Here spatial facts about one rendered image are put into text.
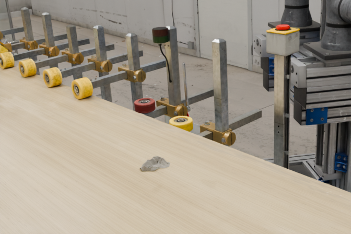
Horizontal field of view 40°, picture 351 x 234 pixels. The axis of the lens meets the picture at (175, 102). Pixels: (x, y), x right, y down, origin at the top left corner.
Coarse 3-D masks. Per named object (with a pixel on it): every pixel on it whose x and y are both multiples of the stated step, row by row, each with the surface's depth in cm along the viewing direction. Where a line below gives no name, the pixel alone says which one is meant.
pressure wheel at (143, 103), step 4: (136, 100) 183; (140, 100) 184; (144, 100) 181; (148, 100) 183; (152, 100) 182; (136, 104) 180; (140, 104) 179; (144, 104) 178; (148, 104) 179; (152, 104) 180; (136, 108) 180; (140, 108) 179; (144, 108) 179; (148, 108) 179; (152, 108) 180; (140, 112) 180; (144, 112) 179; (148, 112) 180
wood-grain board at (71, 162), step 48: (0, 96) 202; (48, 96) 197; (0, 144) 154; (48, 144) 151; (96, 144) 149; (144, 144) 146; (192, 144) 144; (0, 192) 124; (48, 192) 123; (96, 192) 121; (144, 192) 119; (192, 192) 118; (240, 192) 116; (288, 192) 115; (336, 192) 114
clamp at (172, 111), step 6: (156, 102) 193; (162, 102) 190; (168, 102) 189; (168, 108) 188; (174, 108) 185; (180, 108) 184; (186, 108) 186; (168, 114) 189; (174, 114) 185; (180, 114) 184; (186, 114) 187
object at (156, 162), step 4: (156, 156) 135; (148, 160) 132; (152, 160) 132; (156, 160) 132; (160, 160) 132; (164, 160) 132; (144, 164) 132; (148, 164) 131; (152, 164) 132; (156, 164) 132; (160, 164) 131; (164, 164) 132; (168, 164) 132; (140, 168) 131; (144, 168) 130; (148, 168) 130; (152, 168) 130; (156, 168) 130
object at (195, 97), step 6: (204, 90) 204; (210, 90) 203; (192, 96) 198; (198, 96) 199; (204, 96) 202; (210, 96) 204; (192, 102) 198; (156, 108) 187; (162, 108) 187; (144, 114) 181; (150, 114) 183; (156, 114) 186; (162, 114) 188
